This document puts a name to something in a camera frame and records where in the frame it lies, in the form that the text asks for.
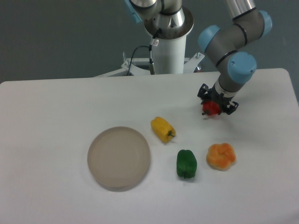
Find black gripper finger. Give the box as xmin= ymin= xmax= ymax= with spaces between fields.
xmin=220 ymin=101 xmax=239 ymax=115
xmin=197 ymin=84 xmax=210 ymax=104

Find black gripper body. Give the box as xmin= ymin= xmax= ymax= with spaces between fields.
xmin=210 ymin=87 xmax=232 ymax=106

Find red bell pepper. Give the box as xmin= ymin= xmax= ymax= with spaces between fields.
xmin=202 ymin=101 xmax=221 ymax=116

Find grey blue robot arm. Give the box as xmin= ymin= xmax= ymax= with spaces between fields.
xmin=125 ymin=0 xmax=272 ymax=116

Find yellow bell pepper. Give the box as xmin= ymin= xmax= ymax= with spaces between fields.
xmin=150 ymin=117 xmax=176 ymax=143

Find green bell pepper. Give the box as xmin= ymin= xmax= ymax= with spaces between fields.
xmin=176 ymin=150 xmax=197 ymax=179

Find orange knotted bread roll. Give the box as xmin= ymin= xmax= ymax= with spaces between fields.
xmin=206 ymin=143 xmax=236 ymax=170

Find beige round plate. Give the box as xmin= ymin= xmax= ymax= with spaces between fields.
xmin=87 ymin=126 xmax=151 ymax=191

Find black cable with connector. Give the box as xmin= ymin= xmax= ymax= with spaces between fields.
xmin=126 ymin=28 xmax=163 ymax=77

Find white metal base frame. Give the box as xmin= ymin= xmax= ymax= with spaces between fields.
xmin=96 ymin=52 xmax=205 ymax=77

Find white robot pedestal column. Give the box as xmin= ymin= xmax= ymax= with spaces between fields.
xmin=144 ymin=6 xmax=194 ymax=75

